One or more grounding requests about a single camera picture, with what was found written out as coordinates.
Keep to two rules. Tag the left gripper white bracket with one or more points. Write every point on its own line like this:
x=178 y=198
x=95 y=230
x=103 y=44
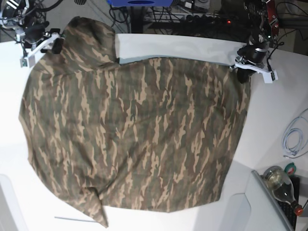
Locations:
x=253 y=59

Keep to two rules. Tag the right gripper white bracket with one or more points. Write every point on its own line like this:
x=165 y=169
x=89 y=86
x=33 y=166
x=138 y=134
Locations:
x=35 y=39

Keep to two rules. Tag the camouflage t-shirt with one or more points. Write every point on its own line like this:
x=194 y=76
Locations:
x=158 y=134

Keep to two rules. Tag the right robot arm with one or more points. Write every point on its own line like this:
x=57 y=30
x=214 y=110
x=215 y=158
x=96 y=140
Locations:
x=27 y=18

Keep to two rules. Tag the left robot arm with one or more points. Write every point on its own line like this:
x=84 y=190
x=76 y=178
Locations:
x=264 y=19

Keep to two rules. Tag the black power strip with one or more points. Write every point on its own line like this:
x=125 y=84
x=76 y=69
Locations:
x=202 y=19

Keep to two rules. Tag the blue box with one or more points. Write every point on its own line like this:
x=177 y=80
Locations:
x=140 y=3

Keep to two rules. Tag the green tape roll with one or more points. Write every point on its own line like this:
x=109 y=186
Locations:
x=290 y=169

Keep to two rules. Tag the clear plastic bottle red cap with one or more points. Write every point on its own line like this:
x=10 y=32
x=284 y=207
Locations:
x=281 y=187

